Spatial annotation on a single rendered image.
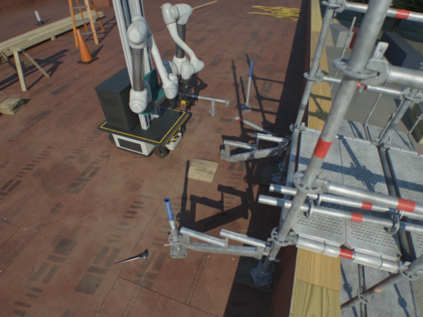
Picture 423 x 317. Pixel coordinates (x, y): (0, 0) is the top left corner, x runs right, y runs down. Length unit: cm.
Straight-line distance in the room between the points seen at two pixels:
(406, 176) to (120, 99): 265
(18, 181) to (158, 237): 194
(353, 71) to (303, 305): 109
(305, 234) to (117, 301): 150
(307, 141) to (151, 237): 161
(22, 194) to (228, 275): 241
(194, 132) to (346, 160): 198
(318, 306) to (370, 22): 122
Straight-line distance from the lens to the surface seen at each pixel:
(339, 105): 80
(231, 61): 542
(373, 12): 73
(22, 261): 270
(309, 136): 211
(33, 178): 335
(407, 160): 235
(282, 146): 232
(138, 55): 201
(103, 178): 287
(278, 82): 467
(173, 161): 282
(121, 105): 266
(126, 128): 284
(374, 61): 77
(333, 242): 151
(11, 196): 331
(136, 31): 190
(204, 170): 265
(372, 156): 217
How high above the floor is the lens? 198
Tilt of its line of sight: 45 degrees down
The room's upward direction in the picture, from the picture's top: straight up
